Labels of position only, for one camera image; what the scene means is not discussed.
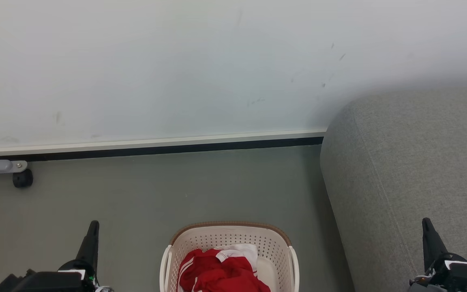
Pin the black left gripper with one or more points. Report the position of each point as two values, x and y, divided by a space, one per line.
51 280

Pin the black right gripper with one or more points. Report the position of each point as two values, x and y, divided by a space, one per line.
460 275

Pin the red shirt with white trim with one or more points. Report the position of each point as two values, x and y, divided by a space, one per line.
237 263

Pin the grey fabric sofa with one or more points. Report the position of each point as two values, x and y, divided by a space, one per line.
399 182

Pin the black caster wheel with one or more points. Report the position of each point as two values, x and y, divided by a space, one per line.
22 178

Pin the white and black baseboard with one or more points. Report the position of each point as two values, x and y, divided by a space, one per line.
136 148

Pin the white perforated laundry basket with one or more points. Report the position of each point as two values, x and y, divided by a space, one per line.
233 235

